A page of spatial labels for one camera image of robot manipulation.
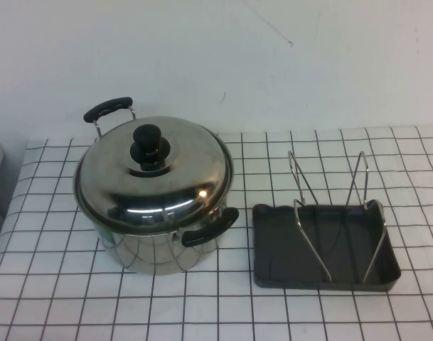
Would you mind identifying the steel pot lid black knob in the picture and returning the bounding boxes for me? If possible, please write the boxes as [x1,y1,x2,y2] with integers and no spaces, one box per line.
[73,115,235,236]

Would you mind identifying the stainless steel cooking pot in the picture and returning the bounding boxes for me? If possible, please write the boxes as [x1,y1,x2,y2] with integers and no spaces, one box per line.
[73,96,240,275]

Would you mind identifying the white black checked tablecloth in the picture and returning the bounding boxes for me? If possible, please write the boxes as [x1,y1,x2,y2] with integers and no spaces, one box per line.
[0,122,433,341]

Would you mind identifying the black tray wire lid rack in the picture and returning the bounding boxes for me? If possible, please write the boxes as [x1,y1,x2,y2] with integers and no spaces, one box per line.
[252,150,402,293]

